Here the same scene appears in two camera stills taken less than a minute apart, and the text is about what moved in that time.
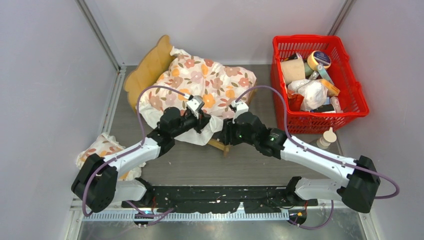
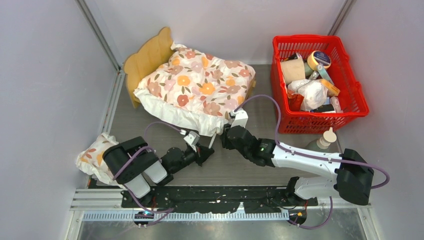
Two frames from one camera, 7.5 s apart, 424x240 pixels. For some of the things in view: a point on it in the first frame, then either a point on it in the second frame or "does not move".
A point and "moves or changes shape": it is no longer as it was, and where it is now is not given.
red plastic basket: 315,74 does not move
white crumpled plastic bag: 314,92 does not move
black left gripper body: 188,122 → 189,156
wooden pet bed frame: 138,79 moves or changes shape
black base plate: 221,199 does not move
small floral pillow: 105,145 does not move
